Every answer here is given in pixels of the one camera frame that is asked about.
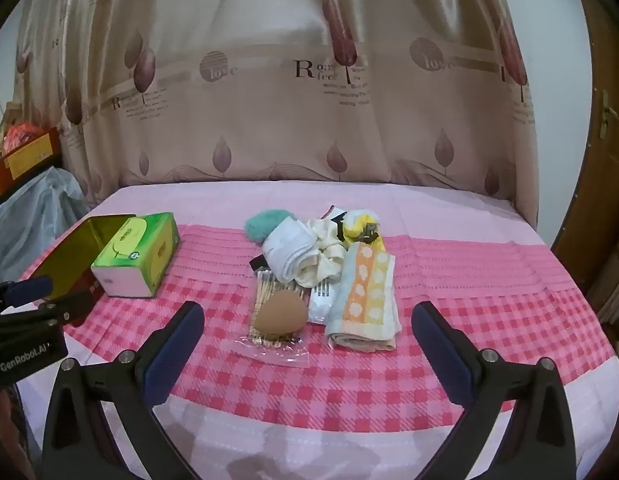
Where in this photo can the beige makeup sponge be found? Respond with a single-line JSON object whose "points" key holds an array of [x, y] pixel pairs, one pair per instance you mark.
{"points": [[282, 312]]}

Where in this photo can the orange white snack packet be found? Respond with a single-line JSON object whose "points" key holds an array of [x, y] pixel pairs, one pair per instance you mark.
{"points": [[364, 300]]}

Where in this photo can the white red-edged pad packet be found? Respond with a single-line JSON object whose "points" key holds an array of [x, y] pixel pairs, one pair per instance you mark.
{"points": [[334, 211]]}

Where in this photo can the orange cardboard box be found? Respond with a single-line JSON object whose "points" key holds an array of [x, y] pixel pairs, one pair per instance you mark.
{"points": [[29, 155]]}

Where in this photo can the clear wafer packet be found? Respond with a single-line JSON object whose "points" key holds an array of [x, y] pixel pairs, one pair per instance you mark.
{"points": [[262, 285]]}

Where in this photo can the yellow white sock bundle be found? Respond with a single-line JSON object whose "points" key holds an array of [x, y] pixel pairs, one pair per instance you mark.
{"points": [[362, 227]]}

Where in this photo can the black packet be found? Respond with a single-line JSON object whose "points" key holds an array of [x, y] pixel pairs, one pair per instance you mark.
{"points": [[258, 263]]}

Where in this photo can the brown wooden door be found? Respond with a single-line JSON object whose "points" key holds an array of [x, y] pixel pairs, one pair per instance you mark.
{"points": [[589, 160]]}

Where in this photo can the gold tin box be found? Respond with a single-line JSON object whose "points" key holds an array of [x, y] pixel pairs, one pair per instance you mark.
{"points": [[74, 255]]}

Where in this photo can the grey plastic bag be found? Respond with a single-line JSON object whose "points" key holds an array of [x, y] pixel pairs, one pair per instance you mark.
{"points": [[39, 210]]}

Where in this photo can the small beige snack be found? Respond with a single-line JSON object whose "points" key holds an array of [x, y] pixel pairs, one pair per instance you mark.
{"points": [[324, 240]]}

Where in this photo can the white wipe packet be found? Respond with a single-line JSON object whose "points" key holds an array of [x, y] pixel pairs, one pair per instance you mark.
{"points": [[322, 305]]}

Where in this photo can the teal fluffy puff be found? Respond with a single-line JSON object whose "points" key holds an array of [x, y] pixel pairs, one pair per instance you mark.
{"points": [[259, 225]]}

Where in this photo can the red orange bag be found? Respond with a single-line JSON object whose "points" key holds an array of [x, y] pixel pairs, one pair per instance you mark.
{"points": [[21, 135]]}

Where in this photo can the green cardboard box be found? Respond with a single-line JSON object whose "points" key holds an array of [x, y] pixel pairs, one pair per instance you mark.
{"points": [[134, 255]]}

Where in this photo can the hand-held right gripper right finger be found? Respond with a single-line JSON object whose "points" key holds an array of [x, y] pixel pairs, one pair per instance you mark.
{"points": [[439, 355]]}

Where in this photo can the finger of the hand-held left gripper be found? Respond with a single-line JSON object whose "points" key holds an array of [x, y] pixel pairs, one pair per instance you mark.
{"points": [[71, 307], [31, 291]]}

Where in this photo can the beige leaf print curtain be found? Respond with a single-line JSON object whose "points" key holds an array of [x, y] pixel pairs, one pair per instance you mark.
{"points": [[289, 110]]}

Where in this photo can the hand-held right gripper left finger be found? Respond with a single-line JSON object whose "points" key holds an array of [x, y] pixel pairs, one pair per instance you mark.
{"points": [[174, 355]]}

